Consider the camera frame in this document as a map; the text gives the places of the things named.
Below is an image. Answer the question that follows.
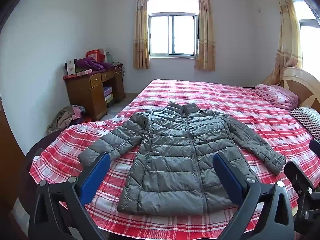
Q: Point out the pink folded quilt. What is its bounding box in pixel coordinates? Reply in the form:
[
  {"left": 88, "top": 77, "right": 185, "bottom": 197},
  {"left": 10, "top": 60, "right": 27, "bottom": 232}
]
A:
[{"left": 255, "top": 84, "right": 299, "bottom": 110}]

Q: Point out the long beige floral curtain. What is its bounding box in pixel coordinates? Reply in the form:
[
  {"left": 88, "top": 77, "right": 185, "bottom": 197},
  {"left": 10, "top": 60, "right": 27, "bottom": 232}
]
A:
[{"left": 262, "top": 0, "right": 303, "bottom": 85}]

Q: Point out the red gift box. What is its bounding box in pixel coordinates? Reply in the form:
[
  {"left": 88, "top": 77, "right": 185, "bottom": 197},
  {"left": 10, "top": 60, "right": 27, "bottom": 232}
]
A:
[{"left": 86, "top": 49, "right": 105, "bottom": 63}]

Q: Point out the purple puffer jacket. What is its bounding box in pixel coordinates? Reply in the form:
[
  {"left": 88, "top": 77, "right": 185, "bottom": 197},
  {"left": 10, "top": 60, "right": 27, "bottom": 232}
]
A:
[{"left": 64, "top": 57, "right": 112, "bottom": 72}]

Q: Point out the flat red box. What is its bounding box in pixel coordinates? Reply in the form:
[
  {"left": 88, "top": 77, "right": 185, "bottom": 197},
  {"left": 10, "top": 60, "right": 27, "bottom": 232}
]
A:
[{"left": 63, "top": 70, "right": 94, "bottom": 79}]

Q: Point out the wooden desk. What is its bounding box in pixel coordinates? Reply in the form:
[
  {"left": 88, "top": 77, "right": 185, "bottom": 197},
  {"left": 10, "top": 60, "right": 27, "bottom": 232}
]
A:
[{"left": 63, "top": 64, "right": 125, "bottom": 121}]

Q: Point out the stack of boxes under desk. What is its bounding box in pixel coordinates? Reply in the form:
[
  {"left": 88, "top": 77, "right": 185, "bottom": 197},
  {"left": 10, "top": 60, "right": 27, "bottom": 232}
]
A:
[{"left": 103, "top": 86, "right": 114, "bottom": 105}]

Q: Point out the pile of clothes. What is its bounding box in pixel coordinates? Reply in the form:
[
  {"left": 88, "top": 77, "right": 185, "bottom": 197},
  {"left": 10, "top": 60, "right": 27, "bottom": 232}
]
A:
[{"left": 46, "top": 105, "right": 87, "bottom": 134}]

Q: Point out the tall side window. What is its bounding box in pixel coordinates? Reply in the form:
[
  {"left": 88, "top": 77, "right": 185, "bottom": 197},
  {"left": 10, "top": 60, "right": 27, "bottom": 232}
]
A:
[{"left": 291, "top": 0, "right": 320, "bottom": 80}]

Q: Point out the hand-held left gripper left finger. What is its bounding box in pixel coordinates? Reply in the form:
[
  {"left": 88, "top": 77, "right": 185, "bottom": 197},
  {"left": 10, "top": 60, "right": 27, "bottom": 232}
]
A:
[{"left": 28, "top": 152, "right": 112, "bottom": 240}]

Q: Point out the bed with red plaid sheet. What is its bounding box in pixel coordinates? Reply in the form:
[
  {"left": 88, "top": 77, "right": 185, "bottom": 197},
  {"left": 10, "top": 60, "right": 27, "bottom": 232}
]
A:
[{"left": 29, "top": 79, "right": 320, "bottom": 240}]

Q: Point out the sliding window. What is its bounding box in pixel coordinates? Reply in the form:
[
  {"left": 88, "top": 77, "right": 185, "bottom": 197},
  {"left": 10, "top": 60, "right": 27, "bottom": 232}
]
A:
[{"left": 148, "top": 0, "right": 199, "bottom": 58}]

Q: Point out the wooden headboard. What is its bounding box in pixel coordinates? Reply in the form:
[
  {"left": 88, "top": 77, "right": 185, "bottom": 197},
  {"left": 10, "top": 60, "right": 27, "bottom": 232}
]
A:
[{"left": 281, "top": 67, "right": 320, "bottom": 110}]

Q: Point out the brown wooden cabinet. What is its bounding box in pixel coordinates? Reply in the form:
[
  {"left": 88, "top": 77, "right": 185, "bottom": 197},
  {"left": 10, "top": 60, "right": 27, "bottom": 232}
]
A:
[{"left": 0, "top": 100, "right": 25, "bottom": 213}]

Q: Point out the floral carton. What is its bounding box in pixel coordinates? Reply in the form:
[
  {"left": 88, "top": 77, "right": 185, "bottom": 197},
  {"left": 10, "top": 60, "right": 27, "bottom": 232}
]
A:
[{"left": 66, "top": 59, "right": 77, "bottom": 75}]

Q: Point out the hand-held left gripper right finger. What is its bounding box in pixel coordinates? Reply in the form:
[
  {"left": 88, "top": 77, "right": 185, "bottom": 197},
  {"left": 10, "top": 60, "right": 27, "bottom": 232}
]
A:
[{"left": 212, "top": 152, "right": 295, "bottom": 240}]

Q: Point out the striped pillow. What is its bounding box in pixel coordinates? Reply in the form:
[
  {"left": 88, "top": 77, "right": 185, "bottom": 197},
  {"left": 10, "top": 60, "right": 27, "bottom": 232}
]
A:
[{"left": 290, "top": 107, "right": 320, "bottom": 140}]

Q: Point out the grey puffer jacket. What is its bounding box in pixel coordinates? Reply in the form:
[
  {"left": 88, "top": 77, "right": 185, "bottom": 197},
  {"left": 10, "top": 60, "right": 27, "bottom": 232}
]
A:
[{"left": 78, "top": 102, "right": 287, "bottom": 215}]

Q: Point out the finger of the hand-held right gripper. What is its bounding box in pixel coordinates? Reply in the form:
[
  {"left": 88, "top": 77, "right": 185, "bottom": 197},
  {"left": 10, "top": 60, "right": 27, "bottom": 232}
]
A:
[
  {"left": 284, "top": 160, "right": 320, "bottom": 235},
  {"left": 309, "top": 139, "right": 320, "bottom": 158}
]

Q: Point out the dark wooden footboard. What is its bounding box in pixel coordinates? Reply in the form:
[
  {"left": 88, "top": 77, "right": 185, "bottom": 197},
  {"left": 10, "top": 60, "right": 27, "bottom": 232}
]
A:
[{"left": 15, "top": 127, "right": 73, "bottom": 230}]

